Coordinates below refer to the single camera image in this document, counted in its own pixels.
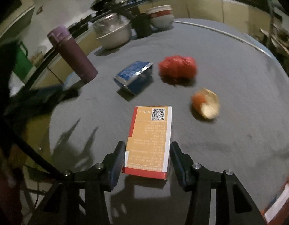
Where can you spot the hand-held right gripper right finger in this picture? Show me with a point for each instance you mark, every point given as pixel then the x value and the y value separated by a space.
pixel 179 166

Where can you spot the green thermos flask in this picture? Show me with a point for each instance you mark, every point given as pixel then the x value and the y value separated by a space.
pixel 24 63

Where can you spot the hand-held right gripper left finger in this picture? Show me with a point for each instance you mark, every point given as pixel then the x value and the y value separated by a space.
pixel 118 166

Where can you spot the purple thermos bottle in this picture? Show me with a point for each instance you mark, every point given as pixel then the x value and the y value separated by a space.
pixel 74 56

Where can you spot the red plastic bag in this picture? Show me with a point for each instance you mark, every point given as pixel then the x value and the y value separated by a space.
pixel 177 66

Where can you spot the orange medicine box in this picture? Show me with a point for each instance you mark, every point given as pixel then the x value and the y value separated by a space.
pixel 150 140

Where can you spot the black wok with lid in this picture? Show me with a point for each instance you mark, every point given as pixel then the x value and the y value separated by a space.
pixel 101 2

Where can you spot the blue foil box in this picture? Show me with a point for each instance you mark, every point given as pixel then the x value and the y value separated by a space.
pixel 133 77

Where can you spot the orange peel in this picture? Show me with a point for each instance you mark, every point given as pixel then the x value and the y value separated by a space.
pixel 206 104

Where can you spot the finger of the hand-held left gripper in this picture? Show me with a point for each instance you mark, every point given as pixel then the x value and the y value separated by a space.
pixel 55 95

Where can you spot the dark chopstick holder cup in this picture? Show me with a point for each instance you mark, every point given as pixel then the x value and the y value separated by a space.
pixel 142 25

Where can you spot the steel bowl with lid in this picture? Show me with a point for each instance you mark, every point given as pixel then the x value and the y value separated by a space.
pixel 112 31

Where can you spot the stack of white bowls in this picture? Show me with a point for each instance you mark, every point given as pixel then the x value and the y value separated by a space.
pixel 160 16

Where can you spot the beige lower kitchen cabinets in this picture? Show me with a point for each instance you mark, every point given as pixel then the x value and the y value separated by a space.
pixel 205 7

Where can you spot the long white rod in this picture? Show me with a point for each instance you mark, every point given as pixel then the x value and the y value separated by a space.
pixel 228 37

